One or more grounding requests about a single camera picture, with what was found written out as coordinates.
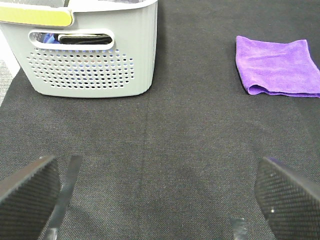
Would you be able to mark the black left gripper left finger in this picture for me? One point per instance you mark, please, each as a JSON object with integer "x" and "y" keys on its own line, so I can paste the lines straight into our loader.
{"x": 33, "y": 200}

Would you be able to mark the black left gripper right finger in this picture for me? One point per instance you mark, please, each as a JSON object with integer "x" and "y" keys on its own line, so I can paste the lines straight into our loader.
{"x": 288, "y": 200}

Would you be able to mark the purple microfibre towel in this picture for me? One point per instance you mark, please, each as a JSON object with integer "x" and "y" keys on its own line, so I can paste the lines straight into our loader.
{"x": 277, "y": 68}

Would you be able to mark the black table mat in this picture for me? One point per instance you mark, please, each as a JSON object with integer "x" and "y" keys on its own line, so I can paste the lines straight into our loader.
{"x": 179, "y": 161}

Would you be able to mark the blue cloth in basket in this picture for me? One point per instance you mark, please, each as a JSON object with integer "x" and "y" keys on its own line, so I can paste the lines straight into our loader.
{"x": 49, "y": 38}

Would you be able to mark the grey perforated plastic basket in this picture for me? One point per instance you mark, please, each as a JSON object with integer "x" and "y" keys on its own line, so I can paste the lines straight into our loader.
{"x": 121, "y": 68}

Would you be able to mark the black cloth in basket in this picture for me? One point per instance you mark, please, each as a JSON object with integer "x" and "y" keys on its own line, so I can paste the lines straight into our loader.
{"x": 83, "y": 39}

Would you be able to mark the yellow green strip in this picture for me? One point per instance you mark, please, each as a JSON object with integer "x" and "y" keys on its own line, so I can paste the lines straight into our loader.
{"x": 35, "y": 15}

